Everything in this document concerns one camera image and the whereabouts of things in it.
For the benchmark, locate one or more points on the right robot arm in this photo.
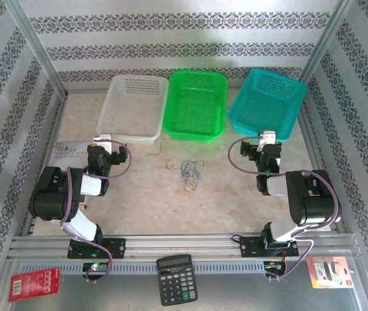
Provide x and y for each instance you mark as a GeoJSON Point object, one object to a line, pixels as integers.
{"type": "Point", "coordinates": [313, 201]}

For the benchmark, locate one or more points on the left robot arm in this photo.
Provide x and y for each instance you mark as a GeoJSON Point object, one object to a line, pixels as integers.
{"type": "Point", "coordinates": [49, 201]}

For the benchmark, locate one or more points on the white booklet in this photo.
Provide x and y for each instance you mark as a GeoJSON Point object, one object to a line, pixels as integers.
{"type": "Point", "coordinates": [69, 154]}

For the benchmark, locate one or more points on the white plastic basket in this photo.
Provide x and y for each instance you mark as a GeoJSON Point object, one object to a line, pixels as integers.
{"type": "Point", "coordinates": [129, 107]}

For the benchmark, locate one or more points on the teal plastic basket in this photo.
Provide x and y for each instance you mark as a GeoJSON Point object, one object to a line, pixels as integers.
{"type": "Point", "coordinates": [265, 100]}

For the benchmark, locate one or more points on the green plastic basket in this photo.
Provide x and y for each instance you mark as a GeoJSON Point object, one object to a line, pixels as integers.
{"type": "Point", "coordinates": [193, 107]}

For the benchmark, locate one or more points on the small circuit board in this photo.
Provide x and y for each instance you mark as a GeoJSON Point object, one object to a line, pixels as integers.
{"type": "Point", "coordinates": [95, 267]}
{"type": "Point", "coordinates": [274, 266]}

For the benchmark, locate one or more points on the red blister package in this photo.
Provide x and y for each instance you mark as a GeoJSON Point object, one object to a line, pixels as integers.
{"type": "Point", "coordinates": [329, 273]}

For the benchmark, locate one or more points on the red card package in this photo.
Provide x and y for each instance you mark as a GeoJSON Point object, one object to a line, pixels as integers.
{"type": "Point", "coordinates": [31, 285]}

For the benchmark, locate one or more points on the black calculator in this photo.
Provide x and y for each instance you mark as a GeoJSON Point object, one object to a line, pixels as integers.
{"type": "Point", "coordinates": [176, 282]}

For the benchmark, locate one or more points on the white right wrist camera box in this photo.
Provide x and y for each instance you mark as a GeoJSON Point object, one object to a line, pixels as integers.
{"type": "Point", "coordinates": [268, 137]}

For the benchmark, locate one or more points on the aluminium side rail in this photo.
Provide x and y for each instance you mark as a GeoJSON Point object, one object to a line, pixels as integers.
{"type": "Point", "coordinates": [54, 129]}
{"type": "Point", "coordinates": [313, 136]}

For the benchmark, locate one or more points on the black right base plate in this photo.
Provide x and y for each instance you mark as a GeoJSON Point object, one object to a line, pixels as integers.
{"type": "Point", "coordinates": [250, 247]}

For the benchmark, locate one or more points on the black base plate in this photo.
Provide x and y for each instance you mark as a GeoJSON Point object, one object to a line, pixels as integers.
{"type": "Point", "coordinates": [117, 247]}
{"type": "Point", "coordinates": [250, 247]}

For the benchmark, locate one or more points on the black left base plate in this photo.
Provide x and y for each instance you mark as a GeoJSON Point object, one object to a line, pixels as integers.
{"type": "Point", "coordinates": [117, 247]}

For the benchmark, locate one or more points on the aluminium frame post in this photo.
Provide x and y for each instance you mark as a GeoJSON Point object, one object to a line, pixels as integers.
{"type": "Point", "coordinates": [37, 48]}
{"type": "Point", "coordinates": [326, 39]}

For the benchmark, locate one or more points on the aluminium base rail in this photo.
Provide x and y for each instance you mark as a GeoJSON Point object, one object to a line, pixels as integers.
{"type": "Point", "coordinates": [187, 244]}

